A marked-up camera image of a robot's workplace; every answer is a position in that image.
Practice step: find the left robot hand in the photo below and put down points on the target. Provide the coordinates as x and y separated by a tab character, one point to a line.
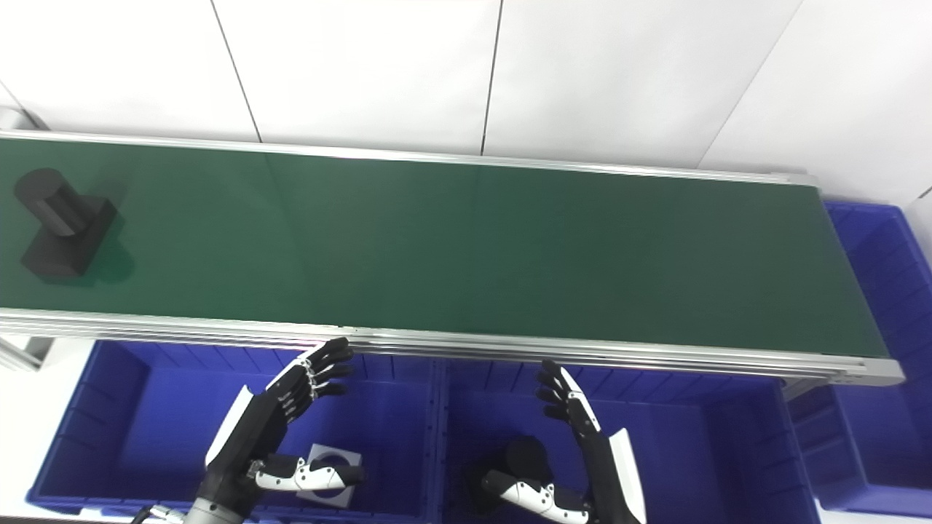
247	437

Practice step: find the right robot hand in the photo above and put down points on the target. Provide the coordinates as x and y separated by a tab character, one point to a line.
601	466

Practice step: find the black cylinder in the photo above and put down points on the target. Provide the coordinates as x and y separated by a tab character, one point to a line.
528	455
62	233

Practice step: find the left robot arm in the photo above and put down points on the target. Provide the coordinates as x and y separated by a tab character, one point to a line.
211	513

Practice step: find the blue plastic bin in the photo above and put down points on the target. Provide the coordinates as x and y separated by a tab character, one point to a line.
888	306
692	451
145	437

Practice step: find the white square part with hole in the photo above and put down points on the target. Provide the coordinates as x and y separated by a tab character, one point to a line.
342	460

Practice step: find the green conveyor belt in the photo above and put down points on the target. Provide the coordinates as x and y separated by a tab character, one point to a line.
582	353
473	247

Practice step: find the aluminium conveyor leg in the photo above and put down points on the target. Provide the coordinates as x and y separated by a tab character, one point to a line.
22	353
804	388

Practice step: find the grey conveyor end cap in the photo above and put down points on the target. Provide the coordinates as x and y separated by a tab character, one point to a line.
18	120

